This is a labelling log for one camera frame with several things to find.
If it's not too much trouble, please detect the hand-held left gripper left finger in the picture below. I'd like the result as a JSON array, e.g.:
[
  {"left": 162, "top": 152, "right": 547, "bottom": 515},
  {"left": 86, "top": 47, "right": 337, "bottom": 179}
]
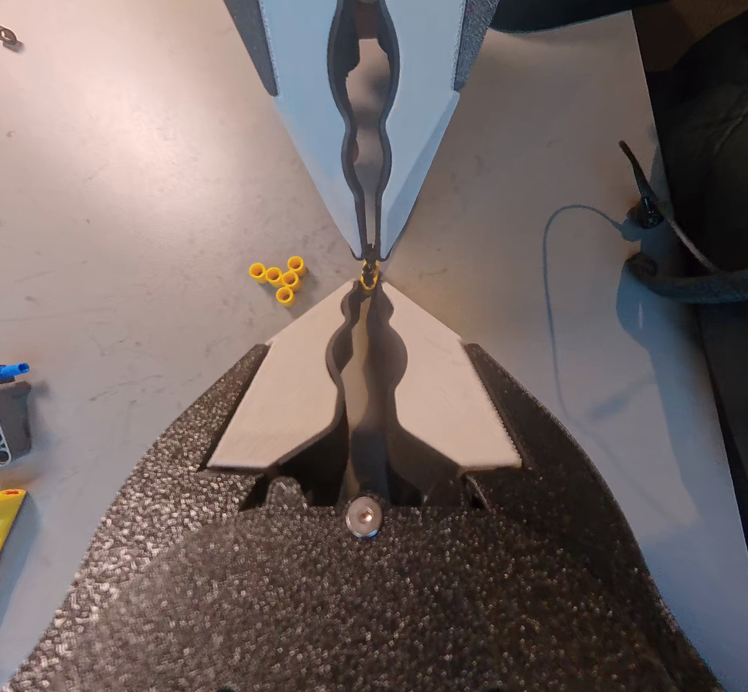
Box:
[{"left": 206, "top": 282, "right": 358, "bottom": 473}]

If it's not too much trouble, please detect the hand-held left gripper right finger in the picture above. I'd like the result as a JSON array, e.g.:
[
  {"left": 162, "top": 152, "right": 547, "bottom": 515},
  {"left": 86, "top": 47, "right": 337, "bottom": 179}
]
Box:
[{"left": 377, "top": 282, "right": 522, "bottom": 471}]

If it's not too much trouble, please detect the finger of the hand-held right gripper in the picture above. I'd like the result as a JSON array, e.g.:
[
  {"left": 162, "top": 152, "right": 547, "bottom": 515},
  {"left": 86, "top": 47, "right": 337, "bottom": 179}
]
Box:
[
  {"left": 247, "top": 0, "right": 369, "bottom": 261},
  {"left": 374, "top": 0, "right": 474, "bottom": 260}
]

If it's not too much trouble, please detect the yellow multi-ring connector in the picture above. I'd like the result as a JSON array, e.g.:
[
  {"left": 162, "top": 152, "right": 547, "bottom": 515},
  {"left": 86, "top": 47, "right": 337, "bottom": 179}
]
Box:
[{"left": 248, "top": 255, "right": 307, "bottom": 308}]

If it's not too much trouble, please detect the grey angled beam assembly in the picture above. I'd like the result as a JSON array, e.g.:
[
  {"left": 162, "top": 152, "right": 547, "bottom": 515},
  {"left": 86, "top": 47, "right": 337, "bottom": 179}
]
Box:
[{"left": 0, "top": 362, "right": 33, "bottom": 465}]

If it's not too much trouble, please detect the yellow beam assembly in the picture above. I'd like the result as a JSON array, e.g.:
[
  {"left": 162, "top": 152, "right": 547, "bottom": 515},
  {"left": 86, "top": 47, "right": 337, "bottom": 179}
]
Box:
[{"left": 0, "top": 487, "right": 28, "bottom": 553}]

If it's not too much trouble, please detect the person's torso black hoodie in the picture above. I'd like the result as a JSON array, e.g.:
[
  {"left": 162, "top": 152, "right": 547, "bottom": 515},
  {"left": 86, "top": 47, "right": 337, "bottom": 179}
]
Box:
[{"left": 619, "top": 2, "right": 748, "bottom": 494}]

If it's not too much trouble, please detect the thin grey cable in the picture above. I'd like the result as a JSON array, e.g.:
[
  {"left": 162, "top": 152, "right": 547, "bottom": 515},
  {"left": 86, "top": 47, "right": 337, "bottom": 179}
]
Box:
[{"left": 540, "top": 205, "right": 629, "bottom": 412}]

